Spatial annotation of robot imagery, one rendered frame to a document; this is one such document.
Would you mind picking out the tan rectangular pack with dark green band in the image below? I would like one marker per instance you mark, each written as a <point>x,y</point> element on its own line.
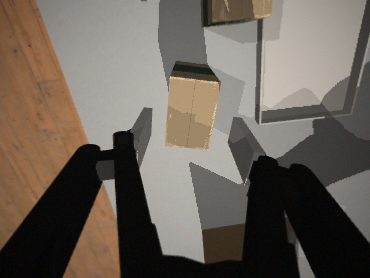
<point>227,11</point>
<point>192,102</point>

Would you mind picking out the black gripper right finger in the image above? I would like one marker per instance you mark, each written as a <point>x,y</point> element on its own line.
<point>333,245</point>

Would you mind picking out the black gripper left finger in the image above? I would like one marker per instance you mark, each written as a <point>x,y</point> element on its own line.
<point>43,244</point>

